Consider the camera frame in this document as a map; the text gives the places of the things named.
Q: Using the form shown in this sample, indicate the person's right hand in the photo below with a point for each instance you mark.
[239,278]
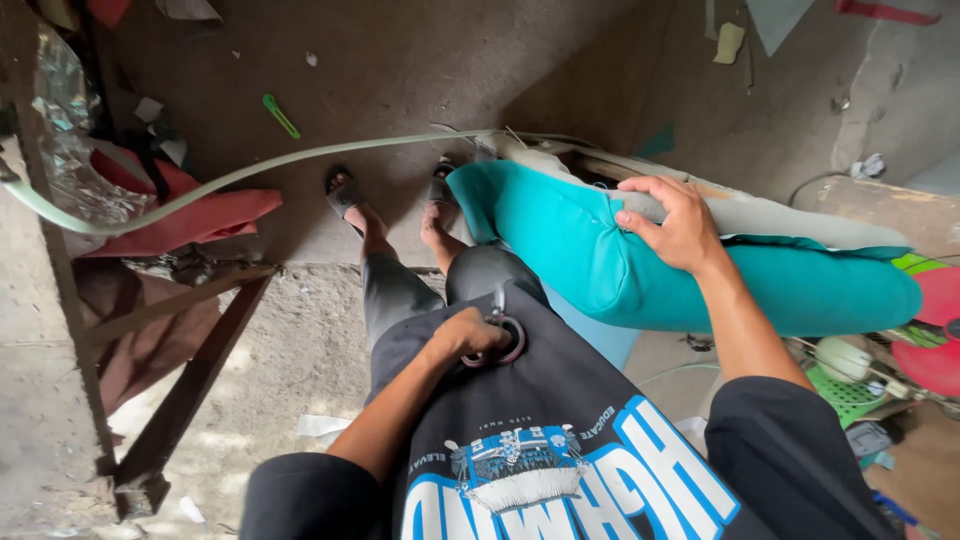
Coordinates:
[686,229]

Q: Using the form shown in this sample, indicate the person's left hand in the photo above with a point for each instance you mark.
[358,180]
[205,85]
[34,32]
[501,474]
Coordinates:
[465,334]

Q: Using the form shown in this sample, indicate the person's left fingers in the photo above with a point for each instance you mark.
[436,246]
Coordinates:
[493,336]

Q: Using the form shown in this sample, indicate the teal upholstered cushion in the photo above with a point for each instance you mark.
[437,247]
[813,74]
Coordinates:
[660,292]

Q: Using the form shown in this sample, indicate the grey foam sheet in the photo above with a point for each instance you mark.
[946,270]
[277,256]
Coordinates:
[780,217]

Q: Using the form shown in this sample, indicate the dark grey shorts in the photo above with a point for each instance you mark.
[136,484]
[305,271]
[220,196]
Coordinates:
[397,292]

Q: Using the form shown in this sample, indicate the light blue fabric piece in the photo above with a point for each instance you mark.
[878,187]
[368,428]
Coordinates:
[600,337]

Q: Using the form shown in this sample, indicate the person's right leg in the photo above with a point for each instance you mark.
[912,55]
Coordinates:
[437,240]

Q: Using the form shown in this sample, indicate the person's leg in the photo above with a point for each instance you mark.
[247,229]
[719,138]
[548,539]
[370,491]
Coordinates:
[369,225]
[437,240]

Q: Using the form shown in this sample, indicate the black printed t-shirt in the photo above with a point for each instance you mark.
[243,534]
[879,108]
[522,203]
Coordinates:
[570,450]

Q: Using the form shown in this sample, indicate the black right sandal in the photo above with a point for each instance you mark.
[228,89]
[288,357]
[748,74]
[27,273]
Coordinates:
[441,187]

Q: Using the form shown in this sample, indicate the black sandal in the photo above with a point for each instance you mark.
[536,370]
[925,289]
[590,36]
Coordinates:
[345,195]
[441,187]

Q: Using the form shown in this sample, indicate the person's left leg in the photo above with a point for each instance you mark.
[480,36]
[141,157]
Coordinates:
[369,225]

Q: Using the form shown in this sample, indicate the white paper scrap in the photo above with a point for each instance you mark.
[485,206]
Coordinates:
[321,425]

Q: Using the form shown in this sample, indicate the black left sandal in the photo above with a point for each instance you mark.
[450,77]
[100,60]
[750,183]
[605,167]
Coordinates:
[345,195]

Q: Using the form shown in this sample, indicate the dark teal fabric scrap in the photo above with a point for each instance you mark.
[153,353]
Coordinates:
[660,142]

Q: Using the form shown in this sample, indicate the red fabric piece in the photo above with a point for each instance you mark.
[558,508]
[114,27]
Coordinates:
[202,214]

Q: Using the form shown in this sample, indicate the brown fabric piece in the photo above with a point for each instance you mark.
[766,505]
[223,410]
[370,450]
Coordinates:
[150,337]

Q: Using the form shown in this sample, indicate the white round plastic part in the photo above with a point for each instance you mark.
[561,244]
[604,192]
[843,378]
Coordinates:
[841,358]

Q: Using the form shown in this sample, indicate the green plastic basket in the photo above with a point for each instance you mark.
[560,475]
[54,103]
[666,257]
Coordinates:
[844,394]

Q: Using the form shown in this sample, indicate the yellow foam scrap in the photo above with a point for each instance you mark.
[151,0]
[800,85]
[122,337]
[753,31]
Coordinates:
[729,42]

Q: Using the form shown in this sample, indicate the grey plastic box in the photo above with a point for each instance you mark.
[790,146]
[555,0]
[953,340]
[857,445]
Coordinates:
[868,439]

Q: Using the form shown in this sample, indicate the wooden board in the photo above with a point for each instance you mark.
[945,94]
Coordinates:
[885,206]

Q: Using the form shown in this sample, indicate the crumpled white paper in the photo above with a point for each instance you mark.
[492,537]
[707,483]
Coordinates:
[870,166]

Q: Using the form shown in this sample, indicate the pale teal fabric scrap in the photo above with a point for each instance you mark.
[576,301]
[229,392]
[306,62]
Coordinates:
[776,21]

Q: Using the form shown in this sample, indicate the bright green plastic piece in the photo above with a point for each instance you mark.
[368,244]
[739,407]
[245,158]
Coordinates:
[919,264]

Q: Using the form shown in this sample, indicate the red plastic fan blade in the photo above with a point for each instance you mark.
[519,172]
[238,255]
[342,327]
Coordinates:
[934,360]

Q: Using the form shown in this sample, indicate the brown cardboard sheet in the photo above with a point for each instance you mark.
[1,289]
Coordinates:
[926,465]

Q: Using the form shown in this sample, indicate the crumpled silver foil sheet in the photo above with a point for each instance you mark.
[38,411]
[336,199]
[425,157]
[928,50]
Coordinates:
[75,150]

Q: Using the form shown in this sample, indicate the red strip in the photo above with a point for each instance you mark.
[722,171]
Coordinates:
[885,10]

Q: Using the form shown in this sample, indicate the dark wooden frame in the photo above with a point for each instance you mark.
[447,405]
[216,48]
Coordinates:
[187,390]

